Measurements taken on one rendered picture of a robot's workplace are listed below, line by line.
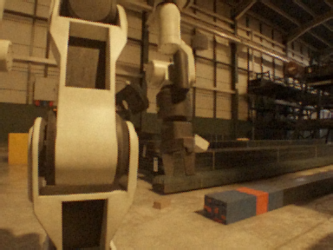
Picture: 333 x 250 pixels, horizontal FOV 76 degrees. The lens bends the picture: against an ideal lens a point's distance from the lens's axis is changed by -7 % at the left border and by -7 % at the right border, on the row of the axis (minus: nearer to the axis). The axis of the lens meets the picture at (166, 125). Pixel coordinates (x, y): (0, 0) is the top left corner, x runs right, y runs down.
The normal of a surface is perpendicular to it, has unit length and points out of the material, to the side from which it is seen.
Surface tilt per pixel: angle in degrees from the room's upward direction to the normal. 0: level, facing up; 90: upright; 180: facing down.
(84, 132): 66
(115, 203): 100
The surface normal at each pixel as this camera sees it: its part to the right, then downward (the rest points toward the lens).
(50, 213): 0.40, 0.16
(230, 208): 0.52, -0.02
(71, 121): 0.39, -0.43
